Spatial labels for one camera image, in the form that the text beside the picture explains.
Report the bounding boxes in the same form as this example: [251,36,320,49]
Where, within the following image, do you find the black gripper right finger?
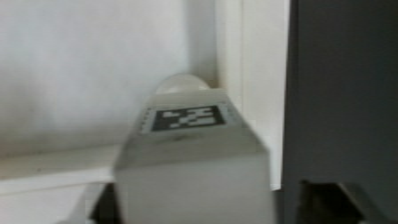
[299,180,380,224]

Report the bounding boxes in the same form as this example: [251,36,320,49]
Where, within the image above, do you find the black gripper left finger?
[89,184,123,224]

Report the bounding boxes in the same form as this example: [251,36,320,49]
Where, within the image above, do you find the white table leg with tag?
[114,75,276,224]

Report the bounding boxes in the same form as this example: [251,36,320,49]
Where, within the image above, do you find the white square tabletop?
[0,0,293,196]

